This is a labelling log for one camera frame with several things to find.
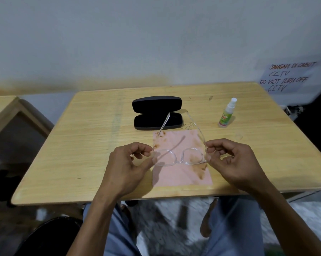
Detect black door panel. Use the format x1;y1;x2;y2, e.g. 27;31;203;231
293;82;321;163

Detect person's bare foot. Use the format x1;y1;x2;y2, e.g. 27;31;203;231
200;197;219;238

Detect white wall socket with cables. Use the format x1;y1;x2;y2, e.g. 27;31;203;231
283;104;305;118

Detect black round stool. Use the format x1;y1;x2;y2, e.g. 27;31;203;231
14;216;84;256

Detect black glasses case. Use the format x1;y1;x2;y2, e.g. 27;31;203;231
131;96;183;131

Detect wooden side table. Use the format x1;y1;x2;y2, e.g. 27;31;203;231
0;95;53;144

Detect person's right hand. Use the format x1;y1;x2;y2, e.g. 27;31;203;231
204;138;270;195

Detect small green label spray bottle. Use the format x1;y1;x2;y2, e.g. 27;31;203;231
218;97;238;128

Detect clear frame eyeglasses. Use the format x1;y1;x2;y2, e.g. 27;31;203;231
152;110;208;167

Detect person's left forearm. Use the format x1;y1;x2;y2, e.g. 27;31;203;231
66;188;121;256

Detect person's right forearm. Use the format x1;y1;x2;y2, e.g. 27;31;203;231
250;181;321;256

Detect person's left hand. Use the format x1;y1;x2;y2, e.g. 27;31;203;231
98;142;157;202

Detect handwritten paper wall sign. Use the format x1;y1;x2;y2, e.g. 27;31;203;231
258;61;318;94

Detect person's blue trousers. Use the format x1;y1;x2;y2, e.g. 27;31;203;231
83;196;266;256

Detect pink cleaning cloth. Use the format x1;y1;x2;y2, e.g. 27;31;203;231
152;130;213;187

